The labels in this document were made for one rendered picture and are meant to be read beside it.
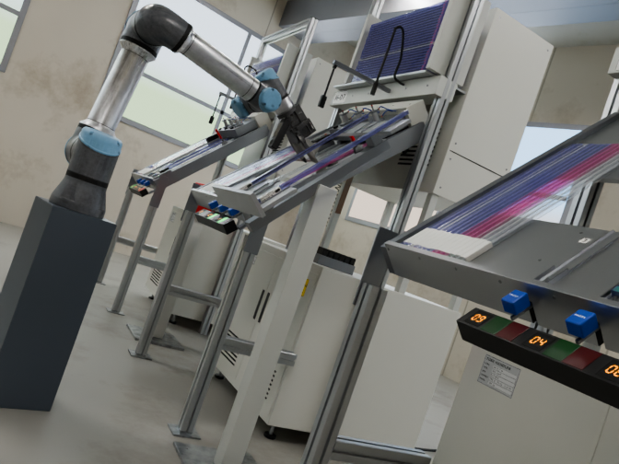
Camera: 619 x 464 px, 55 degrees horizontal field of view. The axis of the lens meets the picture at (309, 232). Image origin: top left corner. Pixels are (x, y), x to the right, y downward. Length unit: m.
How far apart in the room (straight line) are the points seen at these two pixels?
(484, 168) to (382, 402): 0.95
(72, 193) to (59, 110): 3.84
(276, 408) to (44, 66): 4.07
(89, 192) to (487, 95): 1.44
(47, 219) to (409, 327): 1.29
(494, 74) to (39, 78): 4.02
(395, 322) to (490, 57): 1.03
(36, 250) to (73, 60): 4.00
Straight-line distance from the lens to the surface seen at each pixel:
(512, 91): 2.43
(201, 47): 1.85
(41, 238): 1.69
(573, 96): 5.44
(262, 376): 1.69
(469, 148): 2.29
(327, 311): 2.04
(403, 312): 2.21
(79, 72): 5.60
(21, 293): 1.71
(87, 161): 1.73
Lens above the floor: 0.68
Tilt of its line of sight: 1 degrees up
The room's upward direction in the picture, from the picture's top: 19 degrees clockwise
